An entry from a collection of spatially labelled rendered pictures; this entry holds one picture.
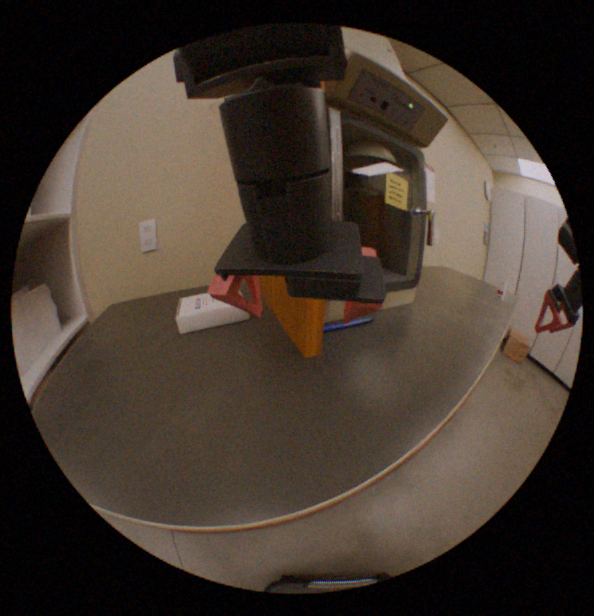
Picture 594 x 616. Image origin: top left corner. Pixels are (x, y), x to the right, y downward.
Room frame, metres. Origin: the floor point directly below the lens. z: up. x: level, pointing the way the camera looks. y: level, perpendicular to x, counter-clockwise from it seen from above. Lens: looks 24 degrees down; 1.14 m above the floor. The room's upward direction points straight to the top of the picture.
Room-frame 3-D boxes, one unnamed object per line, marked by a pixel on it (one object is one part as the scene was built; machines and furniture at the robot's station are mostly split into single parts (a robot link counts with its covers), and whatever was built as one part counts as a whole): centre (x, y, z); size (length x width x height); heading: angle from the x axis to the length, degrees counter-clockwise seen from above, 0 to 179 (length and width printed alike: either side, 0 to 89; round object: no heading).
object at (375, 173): (0.41, -0.20, 1.19); 0.30 x 0.01 x 0.40; 112
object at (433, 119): (0.37, -0.22, 1.46); 0.32 x 0.11 x 0.10; 112
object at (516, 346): (0.97, -2.93, 0.14); 0.41 x 0.33 x 0.29; 29
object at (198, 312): (0.39, 0.20, 0.96); 0.16 x 0.12 x 0.04; 118
